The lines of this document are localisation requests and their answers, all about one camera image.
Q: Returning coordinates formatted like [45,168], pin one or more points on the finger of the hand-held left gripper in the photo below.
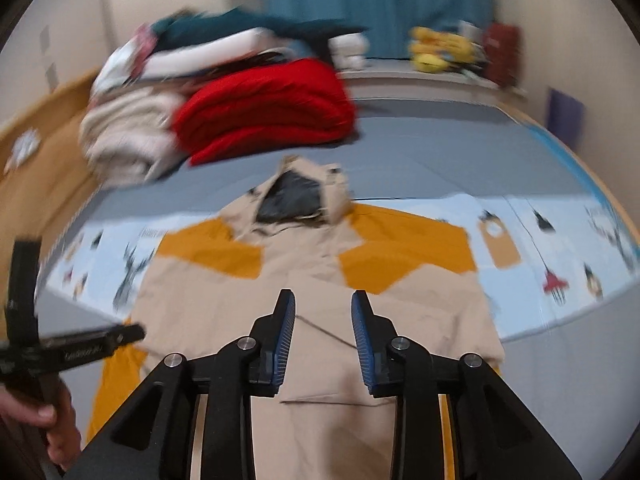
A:
[107,340]

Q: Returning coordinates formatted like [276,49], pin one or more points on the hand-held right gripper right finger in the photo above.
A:
[361,336]

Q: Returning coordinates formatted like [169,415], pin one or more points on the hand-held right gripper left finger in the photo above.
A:
[285,331]

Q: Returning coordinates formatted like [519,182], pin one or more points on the beige and mustard hooded jacket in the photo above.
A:
[300,265]

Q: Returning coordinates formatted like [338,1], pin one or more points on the person's left hand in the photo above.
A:
[62,430]

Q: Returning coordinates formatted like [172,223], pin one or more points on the white paper scrap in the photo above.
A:
[24,150]

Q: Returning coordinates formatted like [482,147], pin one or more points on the grey printed bed sheet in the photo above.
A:
[430,160]

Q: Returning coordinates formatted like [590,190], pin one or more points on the folded beige blanket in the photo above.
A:
[127,140]

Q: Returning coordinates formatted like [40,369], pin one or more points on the folded red blanket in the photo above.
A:
[270,105]

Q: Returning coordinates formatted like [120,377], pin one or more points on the white window sill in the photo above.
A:
[400,76]

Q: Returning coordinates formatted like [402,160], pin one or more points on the white plush toy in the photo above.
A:
[350,50]

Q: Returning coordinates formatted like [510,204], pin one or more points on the stack of white folded cloths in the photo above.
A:
[200,52]

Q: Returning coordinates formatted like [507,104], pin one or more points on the yellow plush toy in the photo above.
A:
[435,50]

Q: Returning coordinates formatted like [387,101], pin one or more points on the purple folder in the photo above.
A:
[565,120]

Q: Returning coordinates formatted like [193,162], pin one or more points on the dark teal garment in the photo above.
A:
[235,22]

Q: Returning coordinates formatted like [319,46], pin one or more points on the dark red bag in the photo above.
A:
[501,55]

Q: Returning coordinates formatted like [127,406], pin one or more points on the blue curtain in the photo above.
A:
[380,5]

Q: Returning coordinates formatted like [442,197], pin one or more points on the wooden bed frame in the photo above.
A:
[45,185]

